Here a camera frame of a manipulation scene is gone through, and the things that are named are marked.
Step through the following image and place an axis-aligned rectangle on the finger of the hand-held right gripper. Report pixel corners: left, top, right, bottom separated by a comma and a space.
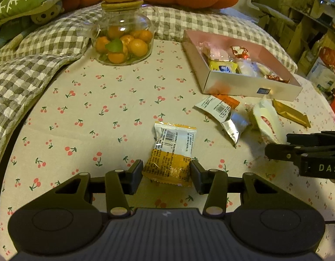
286, 131, 335, 148
265, 142, 308, 167

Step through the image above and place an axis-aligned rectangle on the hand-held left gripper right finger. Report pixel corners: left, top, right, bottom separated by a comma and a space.
190, 159, 285, 217

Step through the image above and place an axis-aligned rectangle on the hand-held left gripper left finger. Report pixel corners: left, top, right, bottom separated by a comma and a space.
54, 159, 144, 218

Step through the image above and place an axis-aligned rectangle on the orange and white snack packet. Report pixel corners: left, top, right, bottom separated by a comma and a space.
142, 122, 198, 188

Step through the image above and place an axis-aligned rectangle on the red and white snack packet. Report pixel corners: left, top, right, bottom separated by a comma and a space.
229, 45, 251, 60
265, 73, 291, 84

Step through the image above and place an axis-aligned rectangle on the pink shallow box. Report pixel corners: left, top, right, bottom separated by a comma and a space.
182, 29, 303, 100

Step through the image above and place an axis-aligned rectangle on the white and blue snack packet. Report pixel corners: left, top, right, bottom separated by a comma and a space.
236, 59, 264, 78

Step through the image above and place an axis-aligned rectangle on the yellow snack packet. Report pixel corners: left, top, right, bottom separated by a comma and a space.
208, 59, 239, 74

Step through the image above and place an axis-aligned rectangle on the pink snack packet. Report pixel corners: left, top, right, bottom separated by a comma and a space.
198, 39, 234, 61

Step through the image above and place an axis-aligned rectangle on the white snack packet red label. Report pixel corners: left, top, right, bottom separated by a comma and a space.
251, 97, 283, 145

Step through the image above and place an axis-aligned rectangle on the gold snack bar packet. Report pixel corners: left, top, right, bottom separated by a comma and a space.
272, 98, 312, 129

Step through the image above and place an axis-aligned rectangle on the white plastic bag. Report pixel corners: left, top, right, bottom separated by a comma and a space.
308, 59, 335, 93

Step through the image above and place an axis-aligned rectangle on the white barcode snack packet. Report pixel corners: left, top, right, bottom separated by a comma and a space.
194, 95, 233, 123

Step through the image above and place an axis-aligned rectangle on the small orange snack packet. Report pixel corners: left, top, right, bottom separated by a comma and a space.
218, 94, 240, 110

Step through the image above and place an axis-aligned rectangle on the cherry print bed sheet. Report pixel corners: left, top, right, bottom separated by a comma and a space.
0, 39, 335, 260

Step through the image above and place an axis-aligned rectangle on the wooden shelf unit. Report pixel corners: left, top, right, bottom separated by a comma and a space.
278, 0, 335, 60

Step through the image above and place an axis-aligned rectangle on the pile of kumquats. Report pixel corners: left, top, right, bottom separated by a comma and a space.
95, 26, 153, 65

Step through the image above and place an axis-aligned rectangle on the white office chair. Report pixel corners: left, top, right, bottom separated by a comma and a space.
247, 0, 297, 29

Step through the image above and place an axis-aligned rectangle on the glass jar with oranges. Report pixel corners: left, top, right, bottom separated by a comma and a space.
77, 0, 161, 66

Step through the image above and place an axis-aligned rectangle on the grey checked blanket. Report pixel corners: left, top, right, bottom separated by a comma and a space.
0, 3, 298, 169

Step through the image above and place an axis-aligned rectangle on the bamboo teapot lid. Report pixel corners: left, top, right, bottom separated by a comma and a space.
100, 0, 144, 12

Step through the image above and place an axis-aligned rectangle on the small orange plush toy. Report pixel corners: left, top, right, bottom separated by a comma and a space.
62, 0, 101, 13

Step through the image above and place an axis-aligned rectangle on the monkey plush toy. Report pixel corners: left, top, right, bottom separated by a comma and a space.
30, 0, 65, 24

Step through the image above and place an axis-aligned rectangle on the blue plush toy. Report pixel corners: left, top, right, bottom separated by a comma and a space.
0, 16, 32, 53

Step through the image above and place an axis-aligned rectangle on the green patterned pillow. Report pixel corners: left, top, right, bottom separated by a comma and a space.
0, 0, 90, 32

